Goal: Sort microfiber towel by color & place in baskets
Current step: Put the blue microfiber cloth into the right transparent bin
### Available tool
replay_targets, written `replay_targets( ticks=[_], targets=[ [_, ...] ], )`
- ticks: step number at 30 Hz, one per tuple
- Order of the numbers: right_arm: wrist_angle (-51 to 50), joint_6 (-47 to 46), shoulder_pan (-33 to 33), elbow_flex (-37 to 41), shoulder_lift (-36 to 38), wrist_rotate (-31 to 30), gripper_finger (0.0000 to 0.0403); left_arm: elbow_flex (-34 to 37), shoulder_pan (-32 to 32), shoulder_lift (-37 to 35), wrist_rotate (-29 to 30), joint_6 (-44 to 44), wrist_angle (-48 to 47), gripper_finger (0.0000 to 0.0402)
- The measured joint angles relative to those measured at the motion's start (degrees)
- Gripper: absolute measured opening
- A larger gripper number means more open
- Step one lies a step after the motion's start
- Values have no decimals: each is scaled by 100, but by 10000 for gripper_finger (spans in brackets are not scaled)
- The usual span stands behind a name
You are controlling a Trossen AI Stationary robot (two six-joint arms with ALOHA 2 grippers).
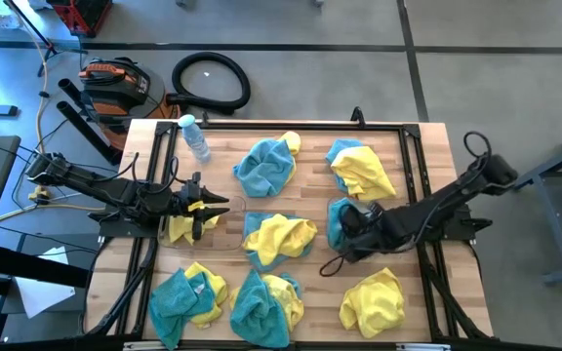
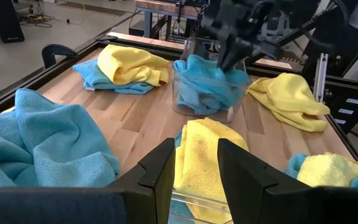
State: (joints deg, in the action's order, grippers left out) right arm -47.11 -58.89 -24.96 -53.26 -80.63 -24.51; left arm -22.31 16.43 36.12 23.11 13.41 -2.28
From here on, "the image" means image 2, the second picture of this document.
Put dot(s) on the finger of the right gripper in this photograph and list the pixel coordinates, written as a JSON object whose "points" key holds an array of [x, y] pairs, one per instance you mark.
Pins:
{"points": [[226, 51], [239, 51]]}

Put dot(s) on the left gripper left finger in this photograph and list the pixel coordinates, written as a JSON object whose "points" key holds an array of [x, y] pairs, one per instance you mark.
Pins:
{"points": [[154, 186]]}

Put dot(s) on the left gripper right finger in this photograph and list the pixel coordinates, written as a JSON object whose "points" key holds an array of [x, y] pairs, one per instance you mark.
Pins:
{"points": [[244, 193]]}

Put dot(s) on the yellow microfiber towel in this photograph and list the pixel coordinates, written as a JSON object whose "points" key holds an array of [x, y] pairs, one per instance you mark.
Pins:
{"points": [[328, 171], [291, 99], [207, 155], [126, 65], [8, 109]]}

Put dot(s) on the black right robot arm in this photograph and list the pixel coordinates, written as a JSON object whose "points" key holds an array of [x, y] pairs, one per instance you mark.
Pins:
{"points": [[337, 49]]}

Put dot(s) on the clear plastic basket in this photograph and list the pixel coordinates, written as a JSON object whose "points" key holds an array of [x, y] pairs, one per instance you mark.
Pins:
{"points": [[204, 203], [191, 49]]}

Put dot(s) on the grey-legged workbench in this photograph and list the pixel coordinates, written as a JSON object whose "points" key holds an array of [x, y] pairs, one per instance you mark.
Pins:
{"points": [[148, 25]]}

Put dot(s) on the black table clamp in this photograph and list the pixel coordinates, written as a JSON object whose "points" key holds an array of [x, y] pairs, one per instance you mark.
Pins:
{"points": [[54, 49]]}

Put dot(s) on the black cabinet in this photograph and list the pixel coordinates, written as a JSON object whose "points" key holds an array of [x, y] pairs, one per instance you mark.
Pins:
{"points": [[5, 21]]}

